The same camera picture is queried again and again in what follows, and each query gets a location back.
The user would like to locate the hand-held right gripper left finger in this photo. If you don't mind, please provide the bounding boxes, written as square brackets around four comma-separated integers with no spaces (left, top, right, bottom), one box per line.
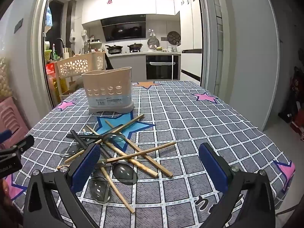
[23,143,101,228]

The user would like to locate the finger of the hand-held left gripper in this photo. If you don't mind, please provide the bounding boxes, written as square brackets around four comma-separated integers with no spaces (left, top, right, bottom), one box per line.
[0,130,13,144]
[0,135,35,158]

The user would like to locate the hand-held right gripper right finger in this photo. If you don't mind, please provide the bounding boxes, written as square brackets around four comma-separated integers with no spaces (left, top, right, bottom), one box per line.
[198,142,276,228]

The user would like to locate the dark clear plastic spoon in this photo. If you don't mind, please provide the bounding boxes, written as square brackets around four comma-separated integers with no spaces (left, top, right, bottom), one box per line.
[66,133,127,150]
[71,130,112,204]
[59,139,104,158]
[98,147,139,186]

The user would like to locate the bamboo chopstick with patterned tip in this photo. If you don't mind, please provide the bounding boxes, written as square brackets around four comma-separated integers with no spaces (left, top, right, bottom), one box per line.
[82,128,136,214]

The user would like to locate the beige plastic utensil holder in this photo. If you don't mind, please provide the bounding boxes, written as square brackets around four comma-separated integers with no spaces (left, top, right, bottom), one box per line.
[81,67,135,113]

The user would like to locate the pink plastic stool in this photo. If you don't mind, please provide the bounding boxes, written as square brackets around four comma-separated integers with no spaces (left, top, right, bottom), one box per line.
[0,97,30,149]

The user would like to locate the grey checkered star tablecloth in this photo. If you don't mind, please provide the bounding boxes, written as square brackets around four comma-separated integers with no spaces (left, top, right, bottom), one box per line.
[5,80,296,228]

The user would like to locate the clear bag of pale goods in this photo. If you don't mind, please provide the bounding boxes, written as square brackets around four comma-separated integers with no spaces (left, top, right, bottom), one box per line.
[0,56,13,100]

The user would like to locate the yellow oil bottle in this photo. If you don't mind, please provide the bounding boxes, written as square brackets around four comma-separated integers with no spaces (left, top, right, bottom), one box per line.
[53,74,64,96]

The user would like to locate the red packet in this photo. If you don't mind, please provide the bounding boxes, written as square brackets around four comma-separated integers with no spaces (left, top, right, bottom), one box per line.
[46,62,57,76]

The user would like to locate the beige flower-hole plastic basket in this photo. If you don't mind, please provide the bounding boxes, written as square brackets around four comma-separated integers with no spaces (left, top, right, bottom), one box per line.
[55,52,106,93]

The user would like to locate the dark chair back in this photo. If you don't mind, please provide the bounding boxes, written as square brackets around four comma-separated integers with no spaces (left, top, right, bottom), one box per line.
[104,52,115,71]

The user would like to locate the kitchen faucet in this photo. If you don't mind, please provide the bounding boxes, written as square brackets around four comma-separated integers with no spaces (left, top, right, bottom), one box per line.
[56,38,67,53]

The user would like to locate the black built-in oven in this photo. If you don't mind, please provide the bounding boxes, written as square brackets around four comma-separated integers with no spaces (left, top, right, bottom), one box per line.
[145,54,179,81]

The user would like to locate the black wok with lid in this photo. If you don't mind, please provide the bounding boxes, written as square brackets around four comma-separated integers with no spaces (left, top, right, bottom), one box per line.
[105,44,124,54]

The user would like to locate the round hanging baking pan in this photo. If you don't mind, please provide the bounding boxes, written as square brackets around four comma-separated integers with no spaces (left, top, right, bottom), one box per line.
[167,31,181,46]

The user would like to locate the black range hood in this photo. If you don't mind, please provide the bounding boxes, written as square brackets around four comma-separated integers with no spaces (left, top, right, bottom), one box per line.
[100,16,147,41]

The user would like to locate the white refrigerator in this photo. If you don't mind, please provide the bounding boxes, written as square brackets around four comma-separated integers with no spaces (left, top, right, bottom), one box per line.
[179,0,203,86]

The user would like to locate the white upper kitchen cabinets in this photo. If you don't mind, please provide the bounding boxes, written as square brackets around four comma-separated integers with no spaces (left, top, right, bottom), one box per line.
[82,0,181,25]

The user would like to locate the dark wall switch panel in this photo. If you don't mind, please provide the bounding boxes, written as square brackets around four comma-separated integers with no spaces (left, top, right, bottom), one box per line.
[14,18,24,34]

